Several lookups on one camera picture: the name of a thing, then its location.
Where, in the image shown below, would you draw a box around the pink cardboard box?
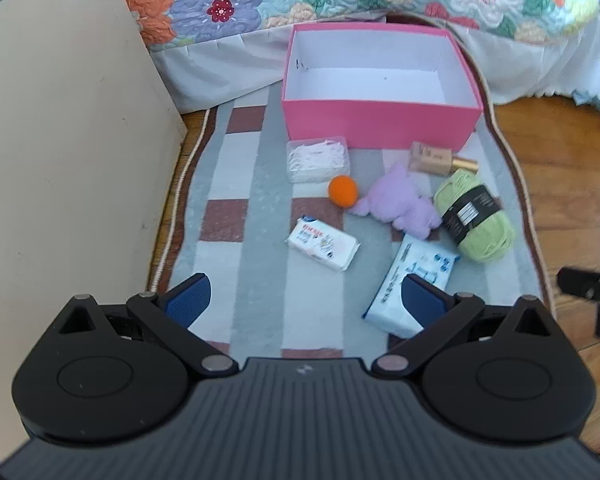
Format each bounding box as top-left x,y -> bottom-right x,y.
281,23 -> 484,153

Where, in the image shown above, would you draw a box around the green yarn skein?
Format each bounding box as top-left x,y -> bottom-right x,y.
433,168 -> 516,264

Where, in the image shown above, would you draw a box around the small white wipes packet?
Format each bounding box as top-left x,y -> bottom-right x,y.
286,215 -> 361,272

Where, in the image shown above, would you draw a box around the striped checked rug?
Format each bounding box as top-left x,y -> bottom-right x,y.
147,12 -> 556,361

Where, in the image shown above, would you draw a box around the blue white wipes packet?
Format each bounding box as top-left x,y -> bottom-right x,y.
362,234 -> 461,339

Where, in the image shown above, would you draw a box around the clear floss pick container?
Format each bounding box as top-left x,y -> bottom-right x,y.
285,135 -> 351,184

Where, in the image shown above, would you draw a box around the orange ball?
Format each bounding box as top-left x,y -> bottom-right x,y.
328,175 -> 359,207

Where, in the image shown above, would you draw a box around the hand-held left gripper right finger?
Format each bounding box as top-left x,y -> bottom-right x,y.
371,273 -> 557,380

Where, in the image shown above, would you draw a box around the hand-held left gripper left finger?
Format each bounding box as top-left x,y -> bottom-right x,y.
54,273 -> 239,377

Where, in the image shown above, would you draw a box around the beige foundation bottle gold cap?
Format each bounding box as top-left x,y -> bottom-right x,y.
408,141 -> 480,177

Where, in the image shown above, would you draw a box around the purple plush toy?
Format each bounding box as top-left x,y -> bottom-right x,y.
350,162 -> 443,240

